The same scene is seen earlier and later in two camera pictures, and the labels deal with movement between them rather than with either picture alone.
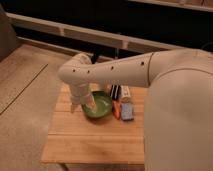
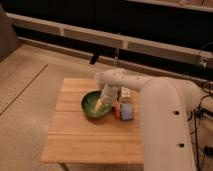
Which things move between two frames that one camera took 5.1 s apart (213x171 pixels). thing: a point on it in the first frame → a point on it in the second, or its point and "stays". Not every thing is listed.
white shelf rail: (92, 34) stays
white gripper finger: (90, 102) → (99, 105)
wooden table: (78, 139) stays
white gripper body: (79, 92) → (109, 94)
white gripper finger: (72, 107) → (114, 102)
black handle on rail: (93, 58) stays
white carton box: (125, 91) stays
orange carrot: (116, 109) stays
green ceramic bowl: (103, 104) stays
